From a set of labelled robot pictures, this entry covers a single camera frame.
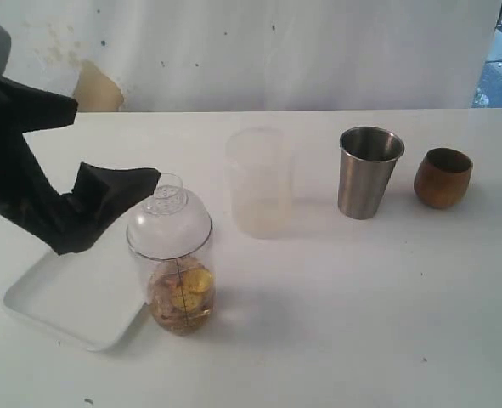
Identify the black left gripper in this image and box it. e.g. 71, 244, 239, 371
0, 76, 161, 255

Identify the clear dome strainer lid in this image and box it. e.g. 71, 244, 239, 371
127, 173, 212, 261

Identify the clear plastic shaker cup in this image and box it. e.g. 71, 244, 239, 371
131, 248, 216, 336

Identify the stainless steel cup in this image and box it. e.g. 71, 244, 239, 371
337, 126, 404, 220

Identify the small amber bowl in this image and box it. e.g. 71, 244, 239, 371
414, 147, 473, 210

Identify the white rectangular tray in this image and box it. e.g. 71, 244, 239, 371
3, 248, 144, 352

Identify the frosted translucent plastic cup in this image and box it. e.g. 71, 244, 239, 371
225, 127, 294, 239

